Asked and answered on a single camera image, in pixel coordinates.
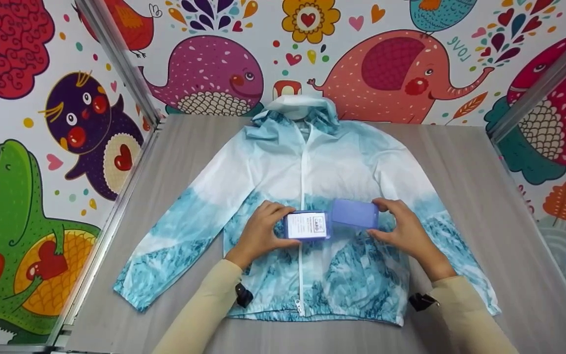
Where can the person's right hand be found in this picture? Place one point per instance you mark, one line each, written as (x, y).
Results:
(410, 236)

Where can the person's left hand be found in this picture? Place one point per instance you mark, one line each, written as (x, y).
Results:
(256, 236)

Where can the person's right index finger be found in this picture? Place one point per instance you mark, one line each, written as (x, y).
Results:
(386, 204)

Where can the person's left thumb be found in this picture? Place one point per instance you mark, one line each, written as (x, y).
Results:
(275, 243)

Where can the person's left index finger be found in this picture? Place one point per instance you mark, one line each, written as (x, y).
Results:
(280, 209)

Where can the person's right thumb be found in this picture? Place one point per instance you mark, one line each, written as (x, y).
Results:
(380, 235)

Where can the plain translucent blue card holder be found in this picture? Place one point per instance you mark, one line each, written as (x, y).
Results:
(355, 213)

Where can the blue card holder white label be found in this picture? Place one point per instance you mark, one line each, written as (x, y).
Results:
(307, 226)

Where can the person's right forearm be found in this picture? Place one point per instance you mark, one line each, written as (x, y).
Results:
(469, 317)

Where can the person's left forearm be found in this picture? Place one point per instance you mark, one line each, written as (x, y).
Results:
(204, 309)

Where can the black wrist band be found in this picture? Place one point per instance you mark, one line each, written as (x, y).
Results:
(421, 301)
(243, 296)

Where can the white and blue hooded jacket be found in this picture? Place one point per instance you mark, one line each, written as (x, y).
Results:
(342, 157)

